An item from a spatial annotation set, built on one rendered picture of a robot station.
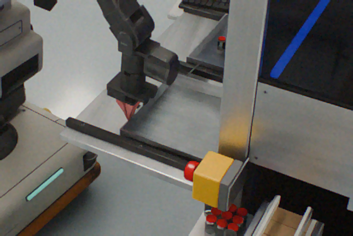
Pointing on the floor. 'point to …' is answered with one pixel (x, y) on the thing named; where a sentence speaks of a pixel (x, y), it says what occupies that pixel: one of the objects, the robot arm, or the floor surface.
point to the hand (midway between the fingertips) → (129, 116)
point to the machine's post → (241, 82)
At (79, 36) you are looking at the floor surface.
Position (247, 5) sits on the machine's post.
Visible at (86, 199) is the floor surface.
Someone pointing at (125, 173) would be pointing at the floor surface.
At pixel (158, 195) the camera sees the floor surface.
